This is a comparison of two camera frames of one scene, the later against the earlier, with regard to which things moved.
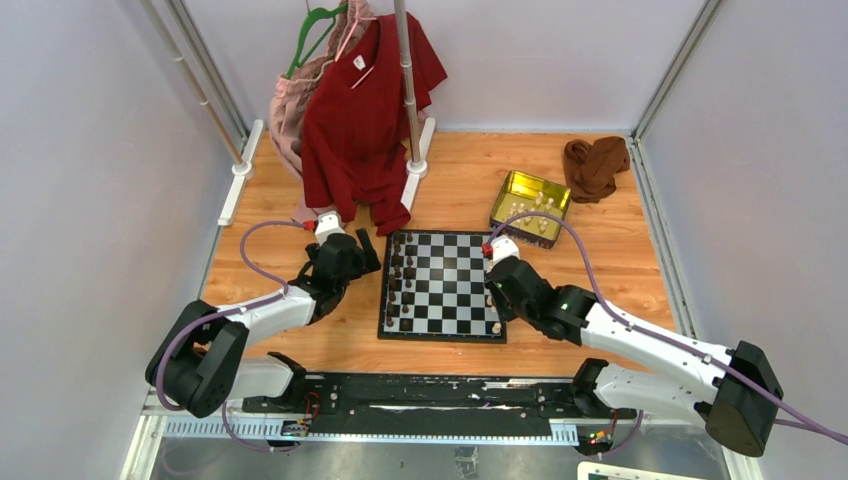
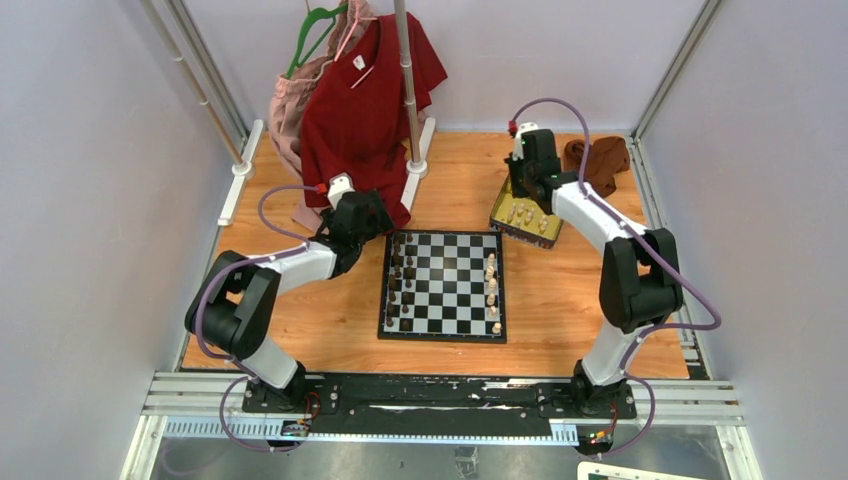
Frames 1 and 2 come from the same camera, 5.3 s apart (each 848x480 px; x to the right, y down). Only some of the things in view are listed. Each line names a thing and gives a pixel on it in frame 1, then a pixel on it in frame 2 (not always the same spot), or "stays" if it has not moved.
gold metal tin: x=521 y=193 stays
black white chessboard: x=433 y=289 stays
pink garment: x=292 y=94 stays
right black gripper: x=504 y=313 -> x=513 y=167
